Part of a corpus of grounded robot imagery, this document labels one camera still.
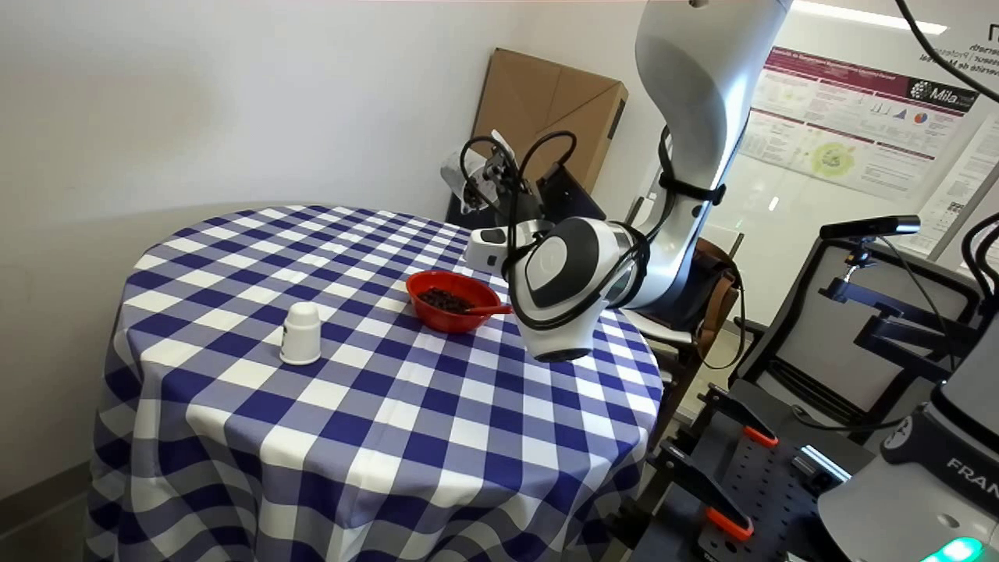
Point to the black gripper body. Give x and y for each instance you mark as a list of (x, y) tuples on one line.
[(569, 195)]

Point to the grey robot base green light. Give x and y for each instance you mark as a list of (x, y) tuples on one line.
[(914, 500)]

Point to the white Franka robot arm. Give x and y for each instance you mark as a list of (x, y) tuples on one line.
[(707, 64)]

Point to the red bowl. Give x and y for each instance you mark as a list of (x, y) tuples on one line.
[(446, 318)]

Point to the brown cardboard sheet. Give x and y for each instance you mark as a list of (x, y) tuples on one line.
[(549, 97)]

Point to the dark coffee beans pile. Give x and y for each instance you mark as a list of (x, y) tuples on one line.
[(446, 300)]

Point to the brown wooden chair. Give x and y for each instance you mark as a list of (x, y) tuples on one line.
[(719, 300)]

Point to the upturned translucent white cup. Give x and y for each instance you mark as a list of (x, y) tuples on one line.
[(300, 338)]

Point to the blue white checkered tablecloth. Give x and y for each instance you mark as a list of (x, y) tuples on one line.
[(312, 439)]

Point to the black perforated board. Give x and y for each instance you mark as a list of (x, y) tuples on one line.
[(770, 489)]

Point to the white paper poster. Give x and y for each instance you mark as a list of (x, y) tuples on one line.
[(973, 157)]

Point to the wall poster with maroon header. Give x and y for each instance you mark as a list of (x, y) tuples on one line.
[(861, 134)]

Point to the black metal frame stand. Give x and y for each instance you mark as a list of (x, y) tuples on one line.
[(885, 333)]

